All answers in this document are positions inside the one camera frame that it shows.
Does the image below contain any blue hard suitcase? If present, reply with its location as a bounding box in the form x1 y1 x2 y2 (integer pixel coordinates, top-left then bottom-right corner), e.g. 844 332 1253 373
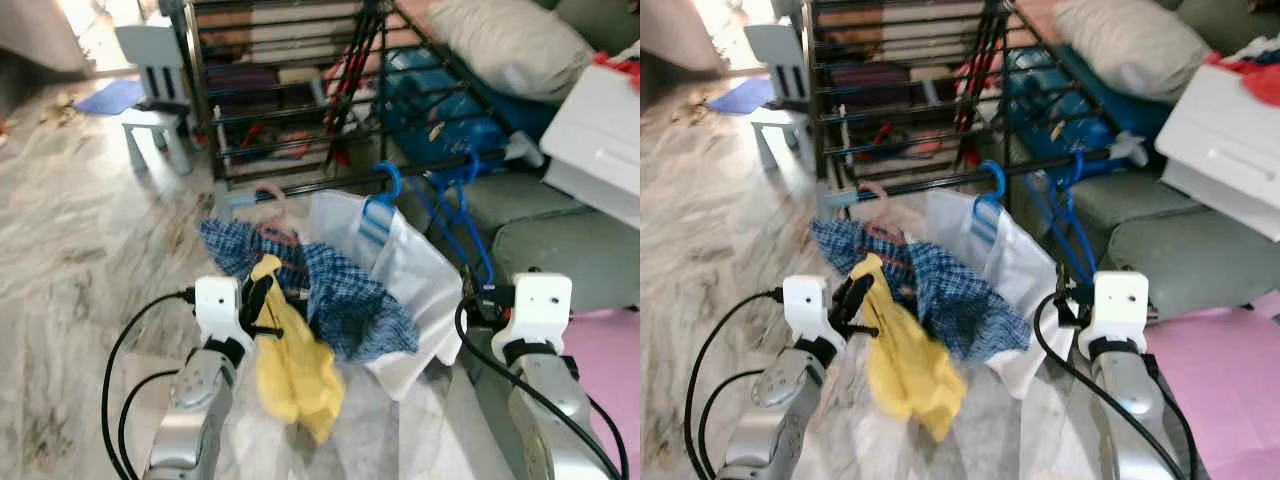
380 45 511 166
1000 45 1121 161

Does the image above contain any green sofa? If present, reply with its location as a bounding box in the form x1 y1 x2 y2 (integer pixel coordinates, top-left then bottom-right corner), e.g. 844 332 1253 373
385 0 641 316
1010 0 1280 321

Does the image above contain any blue plaid shirt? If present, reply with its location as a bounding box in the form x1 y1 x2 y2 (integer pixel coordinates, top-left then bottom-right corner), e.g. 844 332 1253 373
808 215 1031 363
198 215 421 363

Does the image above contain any black metal drying rack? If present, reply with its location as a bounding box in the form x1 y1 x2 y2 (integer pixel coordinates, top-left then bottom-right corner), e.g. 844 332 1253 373
180 0 546 211
800 0 1151 206

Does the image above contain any light blue kids chair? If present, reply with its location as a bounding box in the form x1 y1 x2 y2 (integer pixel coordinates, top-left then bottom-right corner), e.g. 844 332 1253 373
115 22 198 176
745 22 813 171

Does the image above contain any pink blanket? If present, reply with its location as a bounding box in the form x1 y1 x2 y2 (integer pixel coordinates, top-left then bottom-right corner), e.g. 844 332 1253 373
560 308 641 480
1145 305 1280 480

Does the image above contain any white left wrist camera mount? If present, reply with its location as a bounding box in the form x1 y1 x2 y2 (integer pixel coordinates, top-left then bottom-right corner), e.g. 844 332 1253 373
193 277 246 351
782 275 836 351

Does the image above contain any white drawer cabinet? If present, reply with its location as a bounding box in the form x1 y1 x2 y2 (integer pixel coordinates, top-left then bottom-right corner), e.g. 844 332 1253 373
540 60 641 229
1155 65 1280 241

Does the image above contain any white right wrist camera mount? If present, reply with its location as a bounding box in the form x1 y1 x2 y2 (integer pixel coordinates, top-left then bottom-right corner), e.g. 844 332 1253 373
1085 270 1151 356
495 272 573 353

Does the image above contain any red cloth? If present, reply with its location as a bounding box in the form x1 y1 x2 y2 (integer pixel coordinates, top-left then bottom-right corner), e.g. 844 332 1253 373
1205 35 1280 106
592 50 641 89

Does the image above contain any white stuffed pillow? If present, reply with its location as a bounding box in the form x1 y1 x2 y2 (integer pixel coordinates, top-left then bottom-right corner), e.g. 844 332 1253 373
428 0 596 106
1050 0 1216 106

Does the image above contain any pink plastic hanger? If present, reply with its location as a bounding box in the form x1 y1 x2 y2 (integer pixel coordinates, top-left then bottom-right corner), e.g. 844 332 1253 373
858 180 906 246
255 183 301 246

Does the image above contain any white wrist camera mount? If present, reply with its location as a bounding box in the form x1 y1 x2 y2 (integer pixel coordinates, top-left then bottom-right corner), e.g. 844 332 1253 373
782 275 836 351
193 277 246 351
1085 270 1151 356
495 272 573 353

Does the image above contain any blue floor mat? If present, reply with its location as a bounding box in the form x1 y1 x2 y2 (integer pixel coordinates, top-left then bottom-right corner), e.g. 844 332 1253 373
73 78 146 116
706 78 776 114

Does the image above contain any blue plastic hanger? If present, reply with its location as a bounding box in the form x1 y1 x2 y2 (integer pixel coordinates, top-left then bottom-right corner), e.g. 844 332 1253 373
1025 148 1101 286
360 160 404 246
415 150 496 291
972 160 1008 246

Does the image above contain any white shirt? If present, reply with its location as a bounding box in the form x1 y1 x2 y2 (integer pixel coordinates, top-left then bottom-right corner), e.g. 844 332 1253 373
922 188 1076 399
308 190 466 401

